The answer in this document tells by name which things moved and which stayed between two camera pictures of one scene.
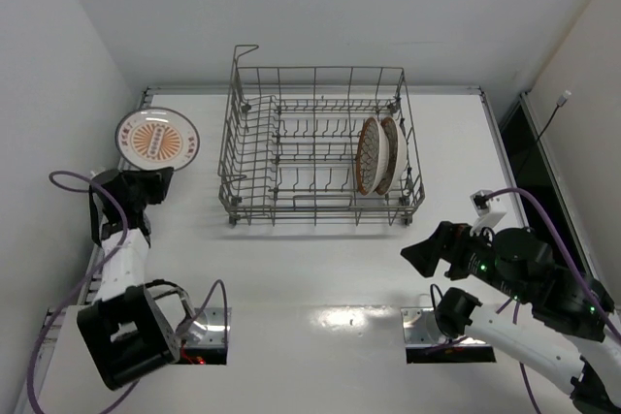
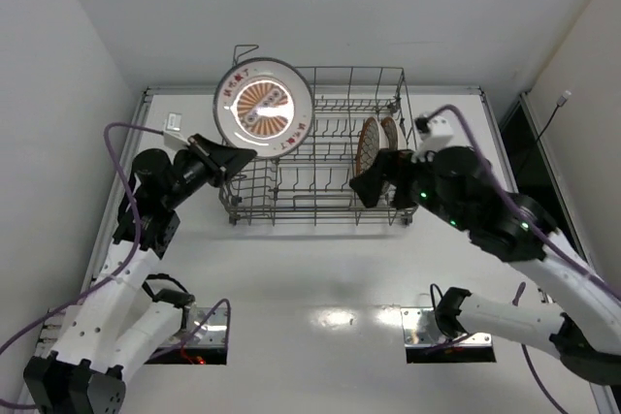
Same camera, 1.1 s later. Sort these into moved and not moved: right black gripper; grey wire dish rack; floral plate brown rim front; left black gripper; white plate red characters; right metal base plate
Moved: right black gripper; left black gripper; white plate red characters
Not moved: grey wire dish rack; floral plate brown rim front; right metal base plate
